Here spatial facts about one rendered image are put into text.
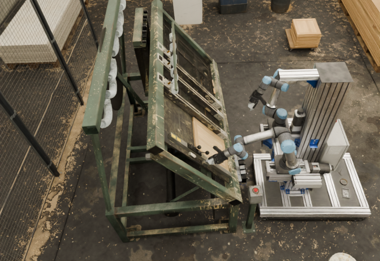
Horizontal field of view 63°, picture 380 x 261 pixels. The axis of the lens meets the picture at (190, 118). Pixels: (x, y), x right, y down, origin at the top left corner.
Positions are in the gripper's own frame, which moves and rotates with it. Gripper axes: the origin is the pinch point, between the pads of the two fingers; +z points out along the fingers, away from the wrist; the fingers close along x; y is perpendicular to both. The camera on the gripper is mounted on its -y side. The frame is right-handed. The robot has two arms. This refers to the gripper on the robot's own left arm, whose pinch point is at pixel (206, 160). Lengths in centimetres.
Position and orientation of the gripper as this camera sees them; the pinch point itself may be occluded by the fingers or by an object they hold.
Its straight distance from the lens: 282.8
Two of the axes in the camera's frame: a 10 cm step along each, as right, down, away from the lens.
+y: 2.9, 8.8, -3.8
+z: -7.7, 4.5, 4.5
